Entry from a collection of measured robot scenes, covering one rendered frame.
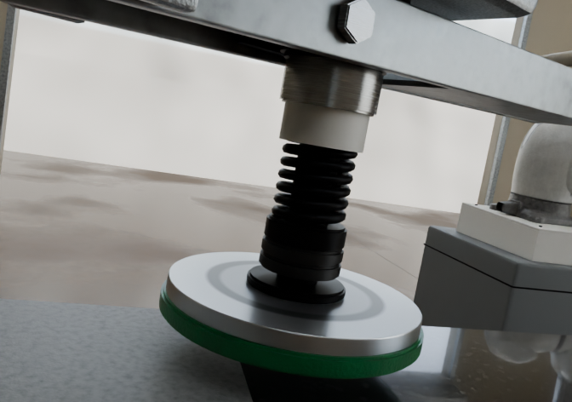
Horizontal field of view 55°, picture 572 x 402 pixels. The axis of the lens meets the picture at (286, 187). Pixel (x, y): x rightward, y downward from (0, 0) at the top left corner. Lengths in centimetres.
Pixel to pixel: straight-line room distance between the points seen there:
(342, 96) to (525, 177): 119
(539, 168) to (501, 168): 493
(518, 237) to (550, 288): 14
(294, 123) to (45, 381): 25
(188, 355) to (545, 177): 124
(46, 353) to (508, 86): 44
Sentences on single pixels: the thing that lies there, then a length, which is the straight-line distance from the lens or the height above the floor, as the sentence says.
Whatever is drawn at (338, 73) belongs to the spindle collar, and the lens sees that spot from 42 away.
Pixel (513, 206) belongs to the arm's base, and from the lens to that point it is 157.
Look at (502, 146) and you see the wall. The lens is 639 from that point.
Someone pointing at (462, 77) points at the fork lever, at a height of 108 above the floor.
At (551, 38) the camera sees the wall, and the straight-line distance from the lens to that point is 681.
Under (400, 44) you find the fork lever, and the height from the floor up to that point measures 108.
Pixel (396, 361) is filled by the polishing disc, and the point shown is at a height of 86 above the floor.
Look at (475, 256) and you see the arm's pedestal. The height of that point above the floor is 77.
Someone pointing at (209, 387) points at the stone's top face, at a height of 82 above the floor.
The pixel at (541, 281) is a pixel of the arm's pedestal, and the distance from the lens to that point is 144.
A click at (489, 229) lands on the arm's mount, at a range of 156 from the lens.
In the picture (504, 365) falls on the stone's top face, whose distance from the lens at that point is 59.
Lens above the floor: 101
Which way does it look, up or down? 6 degrees down
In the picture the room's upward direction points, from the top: 10 degrees clockwise
